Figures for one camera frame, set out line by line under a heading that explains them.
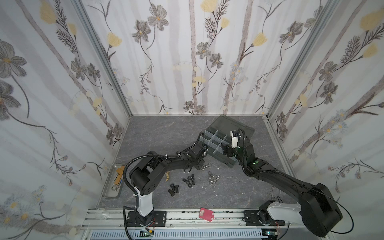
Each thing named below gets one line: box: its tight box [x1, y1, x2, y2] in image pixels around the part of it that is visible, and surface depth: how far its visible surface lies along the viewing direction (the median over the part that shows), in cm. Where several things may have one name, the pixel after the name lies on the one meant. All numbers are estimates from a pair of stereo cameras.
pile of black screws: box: [168, 183, 180, 197], surface depth 85 cm
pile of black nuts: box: [182, 173, 195, 188], surface depth 89 cm
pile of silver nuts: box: [208, 171, 221, 186], surface depth 89 cm
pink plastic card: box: [198, 207, 215, 222], surface depth 76 cm
